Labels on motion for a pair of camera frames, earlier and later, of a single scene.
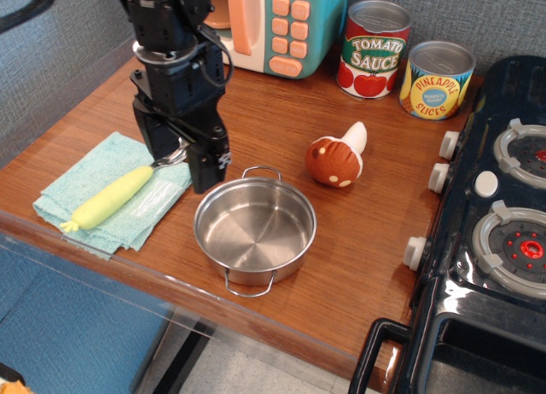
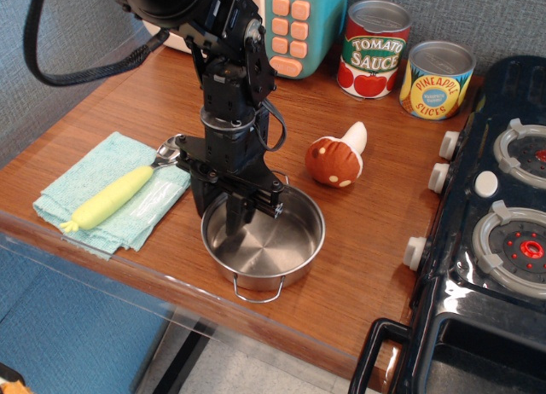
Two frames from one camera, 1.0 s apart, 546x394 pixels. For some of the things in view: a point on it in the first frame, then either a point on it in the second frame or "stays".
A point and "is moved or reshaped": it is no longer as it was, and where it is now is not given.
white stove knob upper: (448, 144) stays
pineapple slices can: (437, 80) stays
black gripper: (180, 93) -> (234, 159)
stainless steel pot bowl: (255, 230) is moved or reshaped
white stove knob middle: (438, 175) stays
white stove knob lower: (414, 252) stays
